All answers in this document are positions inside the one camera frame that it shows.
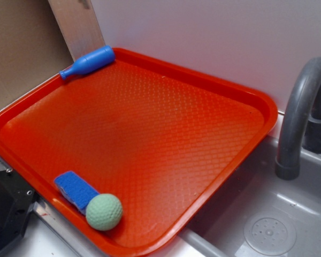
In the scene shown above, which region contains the green golf ball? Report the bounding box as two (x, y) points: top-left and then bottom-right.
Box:
(86, 194), (123, 231)

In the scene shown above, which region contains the blue plastic bottle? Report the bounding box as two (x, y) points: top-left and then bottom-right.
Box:
(59, 46), (116, 80)

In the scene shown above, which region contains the red plastic tray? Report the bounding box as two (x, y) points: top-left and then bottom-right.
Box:
(0, 48), (278, 256)

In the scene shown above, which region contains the blue sponge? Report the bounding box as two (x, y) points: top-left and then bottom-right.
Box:
(54, 171), (99, 216)

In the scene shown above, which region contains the grey sink basin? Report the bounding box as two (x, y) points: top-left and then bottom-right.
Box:
(180, 137), (321, 256)

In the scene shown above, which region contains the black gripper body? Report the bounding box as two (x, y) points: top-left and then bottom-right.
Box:
(0, 168), (36, 256)

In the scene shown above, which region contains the aluminium strip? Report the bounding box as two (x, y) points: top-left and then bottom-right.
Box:
(48, 0), (105, 60)

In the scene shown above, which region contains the dark grey faucet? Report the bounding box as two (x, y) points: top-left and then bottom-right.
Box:
(275, 57), (321, 180)

